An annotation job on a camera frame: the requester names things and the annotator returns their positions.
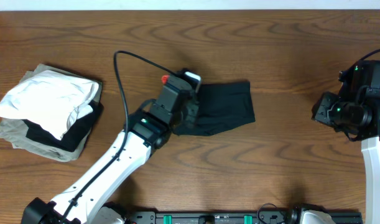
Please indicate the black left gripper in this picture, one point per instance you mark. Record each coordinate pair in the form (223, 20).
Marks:
(191, 109)

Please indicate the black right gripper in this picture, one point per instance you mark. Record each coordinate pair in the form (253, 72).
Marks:
(320, 109)

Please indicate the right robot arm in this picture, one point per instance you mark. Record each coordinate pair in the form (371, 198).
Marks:
(355, 111)

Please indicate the black leggings with red waistband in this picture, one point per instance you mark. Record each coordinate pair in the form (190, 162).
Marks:
(223, 107)

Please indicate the black folded garment in pile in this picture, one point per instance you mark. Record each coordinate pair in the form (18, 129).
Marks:
(72, 138)

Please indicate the beige folded garment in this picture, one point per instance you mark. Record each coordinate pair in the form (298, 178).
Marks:
(14, 131)

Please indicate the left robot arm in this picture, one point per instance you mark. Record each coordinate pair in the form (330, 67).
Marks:
(146, 130)

